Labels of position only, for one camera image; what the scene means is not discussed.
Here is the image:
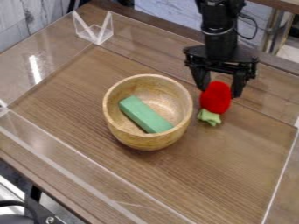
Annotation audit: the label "black table leg bracket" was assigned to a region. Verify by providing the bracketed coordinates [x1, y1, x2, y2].
[24, 185, 65, 224]

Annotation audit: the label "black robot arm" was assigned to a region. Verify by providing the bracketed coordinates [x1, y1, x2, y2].
[183, 0, 259, 98]

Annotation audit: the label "green rectangular block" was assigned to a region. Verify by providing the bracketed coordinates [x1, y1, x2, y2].
[117, 95, 173, 133]

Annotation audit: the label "wooden bowl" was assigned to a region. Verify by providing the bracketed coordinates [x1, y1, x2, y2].
[103, 74, 192, 151]

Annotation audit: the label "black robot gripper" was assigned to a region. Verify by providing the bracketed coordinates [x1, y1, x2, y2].
[183, 45, 259, 98]

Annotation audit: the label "black cable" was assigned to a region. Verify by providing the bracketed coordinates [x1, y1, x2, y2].
[235, 12, 260, 41]

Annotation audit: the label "red plush fruit green leaves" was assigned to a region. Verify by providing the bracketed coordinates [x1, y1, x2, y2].
[197, 81, 231, 126]

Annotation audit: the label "metal table leg frame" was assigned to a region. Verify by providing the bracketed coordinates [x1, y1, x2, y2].
[260, 9, 295, 55]

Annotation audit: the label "clear acrylic corner bracket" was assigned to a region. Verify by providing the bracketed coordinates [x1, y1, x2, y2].
[71, 11, 113, 46]

